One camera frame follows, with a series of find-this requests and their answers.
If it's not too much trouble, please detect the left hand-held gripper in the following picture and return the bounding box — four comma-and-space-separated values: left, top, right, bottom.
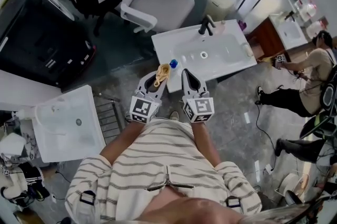
128, 71, 171, 124

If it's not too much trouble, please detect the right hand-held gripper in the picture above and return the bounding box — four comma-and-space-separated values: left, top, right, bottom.
181, 68, 216, 124

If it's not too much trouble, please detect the yellow cloth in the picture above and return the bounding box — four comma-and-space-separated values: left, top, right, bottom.
153, 63, 171, 87

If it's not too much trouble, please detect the small blue-capped spray bottle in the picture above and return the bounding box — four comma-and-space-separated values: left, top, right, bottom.
168, 59, 181, 75

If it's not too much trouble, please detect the person's right forearm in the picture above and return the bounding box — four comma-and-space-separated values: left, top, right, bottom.
190, 121, 222, 168

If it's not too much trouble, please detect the person's left forearm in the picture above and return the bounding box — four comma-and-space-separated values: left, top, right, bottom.
101, 121, 145, 166

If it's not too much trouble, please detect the white rectangular wash basin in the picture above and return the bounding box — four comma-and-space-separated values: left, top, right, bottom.
151, 19, 258, 94

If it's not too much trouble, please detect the black basin faucet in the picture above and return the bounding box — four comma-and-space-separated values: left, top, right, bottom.
197, 14, 217, 37

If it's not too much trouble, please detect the person's striped cream shirt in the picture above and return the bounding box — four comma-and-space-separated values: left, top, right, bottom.
64, 117, 263, 224

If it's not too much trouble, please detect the beige round bin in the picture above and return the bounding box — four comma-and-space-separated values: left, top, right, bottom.
205, 0, 235, 20

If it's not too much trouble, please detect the brown wooden vanity cabinet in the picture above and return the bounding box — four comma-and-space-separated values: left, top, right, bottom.
248, 15, 309, 61

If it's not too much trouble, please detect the white square deep sink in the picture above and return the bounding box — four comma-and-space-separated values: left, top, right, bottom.
31, 84, 107, 164

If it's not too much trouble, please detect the white vanity top basin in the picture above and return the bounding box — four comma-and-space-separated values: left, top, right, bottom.
268, 13, 309, 52

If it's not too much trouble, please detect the large black cabinet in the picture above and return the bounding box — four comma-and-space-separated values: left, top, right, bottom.
0, 0, 97, 92

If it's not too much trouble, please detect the clear plastic jug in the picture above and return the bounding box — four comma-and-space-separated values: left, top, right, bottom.
305, 19, 330, 40
294, 0, 319, 21

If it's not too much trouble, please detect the white round stool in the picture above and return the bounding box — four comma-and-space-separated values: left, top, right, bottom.
277, 172, 311, 199

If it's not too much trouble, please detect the grey metal sink frame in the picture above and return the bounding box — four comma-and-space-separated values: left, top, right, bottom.
93, 94, 127, 145

